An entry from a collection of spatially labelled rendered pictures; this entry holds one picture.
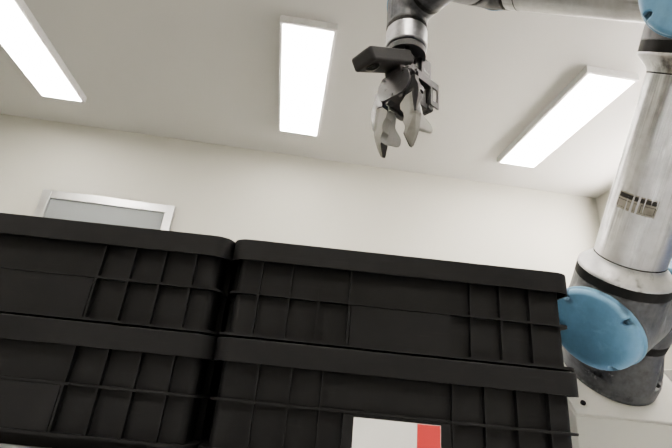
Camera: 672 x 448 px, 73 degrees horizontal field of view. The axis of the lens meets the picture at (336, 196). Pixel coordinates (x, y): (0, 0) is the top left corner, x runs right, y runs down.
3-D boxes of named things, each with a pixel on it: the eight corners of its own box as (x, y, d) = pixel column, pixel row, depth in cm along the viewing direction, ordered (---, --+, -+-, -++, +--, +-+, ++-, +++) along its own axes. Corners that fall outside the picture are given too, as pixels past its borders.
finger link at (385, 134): (402, 167, 77) (413, 118, 79) (378, 154, 73) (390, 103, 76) (389, 169, 79) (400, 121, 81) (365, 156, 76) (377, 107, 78)
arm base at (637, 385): (628, 346, 85) (651, 303, 81) (677, 413, 71) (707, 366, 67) (548, 332, 85) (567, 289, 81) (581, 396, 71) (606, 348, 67)
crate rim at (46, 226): (256, 303, 79) (258, 289, 80) (229, 257, 52) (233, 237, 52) (26, 279, 78) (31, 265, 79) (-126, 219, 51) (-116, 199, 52)
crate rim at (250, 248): (229, 257, 52) (233, 237, 52) (256, 303, 79) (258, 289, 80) (574, 293, 52) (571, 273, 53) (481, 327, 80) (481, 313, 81)
